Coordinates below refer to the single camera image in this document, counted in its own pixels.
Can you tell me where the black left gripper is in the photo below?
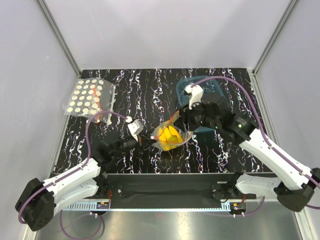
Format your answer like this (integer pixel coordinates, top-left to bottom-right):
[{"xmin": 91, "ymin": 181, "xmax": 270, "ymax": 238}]
[{"xmin": 111, "ymin": 131, "xmax": 159, "ymax": 157}]

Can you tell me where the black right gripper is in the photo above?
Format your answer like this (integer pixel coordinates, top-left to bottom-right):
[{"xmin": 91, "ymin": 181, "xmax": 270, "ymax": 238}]
[{"xmin": 173, "ymin": 97, "xmax": 220, "ymax": 133}]

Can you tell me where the clear zip bag orange zipper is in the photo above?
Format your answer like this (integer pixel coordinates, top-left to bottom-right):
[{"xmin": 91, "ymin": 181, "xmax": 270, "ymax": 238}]
[{"xmin": 150, "ymin": 111, "xmax": 194, "ymax": 152}]

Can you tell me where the yellow toy banana bunch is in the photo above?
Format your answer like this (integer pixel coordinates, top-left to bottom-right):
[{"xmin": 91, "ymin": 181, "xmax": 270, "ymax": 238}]
[{"xmin": 156, "ymin": 125, "xmax": 183, "ymax": 151}]

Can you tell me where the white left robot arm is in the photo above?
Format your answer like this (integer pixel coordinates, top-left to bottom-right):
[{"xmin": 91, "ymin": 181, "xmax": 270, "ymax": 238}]
[{"xmin": 15, "ymin": 133, "xmax": 155, "ymax": 232}]

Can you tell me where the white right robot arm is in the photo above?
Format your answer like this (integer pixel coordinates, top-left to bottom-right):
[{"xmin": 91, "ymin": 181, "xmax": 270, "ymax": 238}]
[{"xmin": 179, "ymin": 92, "xmax": 320, "ymax": 212}]

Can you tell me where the clear bag with round stickers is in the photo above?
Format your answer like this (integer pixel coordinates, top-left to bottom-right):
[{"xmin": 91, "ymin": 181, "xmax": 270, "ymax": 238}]
[{"xmin": 64, "ymin": 78, "xmax": 116, "ymax": 119}]

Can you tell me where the teal transparent plastic container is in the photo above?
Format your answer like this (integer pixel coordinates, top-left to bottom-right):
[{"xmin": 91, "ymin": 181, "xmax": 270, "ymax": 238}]
[{"xmin": 174, "ymin": 76, "xmax": 233, "ymax": 133}]

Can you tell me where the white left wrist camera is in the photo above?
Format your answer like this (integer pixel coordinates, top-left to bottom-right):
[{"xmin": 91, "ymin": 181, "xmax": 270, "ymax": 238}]
[{"xmin": 125, "ymin": 116, "xmax": 143, "ymax": 142}]

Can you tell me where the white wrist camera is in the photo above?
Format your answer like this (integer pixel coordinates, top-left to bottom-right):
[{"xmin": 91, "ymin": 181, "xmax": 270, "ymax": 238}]
[
  {"xmin": 184, "ymin": 84, "xmax": 204, "ymax": 110},
  {"xmin": 125, "ymin": 116, "xmax": 143, "ymax": 142}
]

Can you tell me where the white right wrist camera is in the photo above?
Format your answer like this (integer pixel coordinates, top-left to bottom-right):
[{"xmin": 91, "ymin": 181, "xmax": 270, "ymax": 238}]
[{"xmin": 184, "ymin": 84, "xmax": 204, "ymax": 110}]

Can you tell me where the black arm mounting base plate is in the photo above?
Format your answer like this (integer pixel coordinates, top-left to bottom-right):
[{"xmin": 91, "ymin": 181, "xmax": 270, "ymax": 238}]
[{"xmin": 48, "ymin": 171, "xmax": 286, "ymax": 209}]

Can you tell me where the aluminium frame rail front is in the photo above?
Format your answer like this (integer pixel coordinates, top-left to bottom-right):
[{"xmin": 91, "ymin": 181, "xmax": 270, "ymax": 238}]
[{"xmin": 32, "ymin": 181, "xmax": 306, "ymax": 212}]

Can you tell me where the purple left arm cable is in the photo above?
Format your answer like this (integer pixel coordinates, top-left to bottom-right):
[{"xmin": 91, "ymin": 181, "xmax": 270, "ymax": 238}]
[{"xmin": 17, "ymin": 110, "xmax": 133, "ymax": 238}]

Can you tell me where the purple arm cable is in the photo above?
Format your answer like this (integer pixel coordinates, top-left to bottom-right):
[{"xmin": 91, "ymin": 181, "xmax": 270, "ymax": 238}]
[
  {"xmin": 17, "ymin": 110, "xmax": 133, "ymax": 238},
  {"xmin": 189, "ymin": 75, "xmax": 320, "ymax": 217}
]

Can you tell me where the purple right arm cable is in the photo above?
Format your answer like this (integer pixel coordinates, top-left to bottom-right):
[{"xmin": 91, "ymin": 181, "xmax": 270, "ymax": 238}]
[{"xmin": 189, "ymin": 75, "xmax": 320, "ymax": 217}]

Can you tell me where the left aluminium frame post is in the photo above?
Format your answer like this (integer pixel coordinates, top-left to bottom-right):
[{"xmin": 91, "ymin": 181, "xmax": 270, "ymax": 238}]
[{"xmin": 35, "ymin": 0, "xmax": 82, "ymax": 77}]

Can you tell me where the aluminium frame post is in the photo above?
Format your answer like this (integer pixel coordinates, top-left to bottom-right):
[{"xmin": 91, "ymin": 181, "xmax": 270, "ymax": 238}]
[
  {"xmin": 35, "ymin": 0, "xmax": 82, "ymax": 77},
  {"xmin": 252, "ymin": 0, "xmax": 300, "ymax": 76}
]

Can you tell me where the right aluminium frame post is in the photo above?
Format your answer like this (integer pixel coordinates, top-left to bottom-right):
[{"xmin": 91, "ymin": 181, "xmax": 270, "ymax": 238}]
[{"xmin": 252, "ymin": 0, "xmax": 300, "ymax": 76}]

